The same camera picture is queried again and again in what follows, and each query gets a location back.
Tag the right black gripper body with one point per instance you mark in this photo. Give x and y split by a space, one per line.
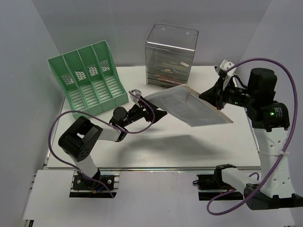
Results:
237 96

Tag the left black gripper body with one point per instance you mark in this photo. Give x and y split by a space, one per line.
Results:
137 113

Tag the plastic sleeve with printed sheets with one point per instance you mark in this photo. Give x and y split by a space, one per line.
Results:
195 113

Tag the red orange highlighter pen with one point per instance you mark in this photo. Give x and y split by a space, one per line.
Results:
171 82

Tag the yellow highlighter pen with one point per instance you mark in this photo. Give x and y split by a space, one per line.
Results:
171 64

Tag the clear plastic drawer cabinet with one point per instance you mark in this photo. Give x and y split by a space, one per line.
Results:
169 43

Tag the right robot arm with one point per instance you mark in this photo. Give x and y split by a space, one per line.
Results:
270 122

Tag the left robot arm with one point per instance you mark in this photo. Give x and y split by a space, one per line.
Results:
80 138

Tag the green plastic file organizer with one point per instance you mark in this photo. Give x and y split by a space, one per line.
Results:
89 79

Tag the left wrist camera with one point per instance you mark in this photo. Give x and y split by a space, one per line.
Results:
135 95

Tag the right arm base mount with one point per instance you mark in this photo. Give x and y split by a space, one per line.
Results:
211 185

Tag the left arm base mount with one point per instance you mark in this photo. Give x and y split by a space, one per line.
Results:
105 184

